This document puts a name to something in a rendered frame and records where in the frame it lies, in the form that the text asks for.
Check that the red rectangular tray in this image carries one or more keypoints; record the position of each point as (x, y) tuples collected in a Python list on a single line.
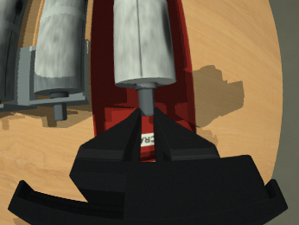
[(114, 104)]

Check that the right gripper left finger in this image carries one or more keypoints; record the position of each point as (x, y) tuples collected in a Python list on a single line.
[(116, 142)]

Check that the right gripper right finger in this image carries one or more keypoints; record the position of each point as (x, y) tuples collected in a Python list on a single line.
[(178, 143)]

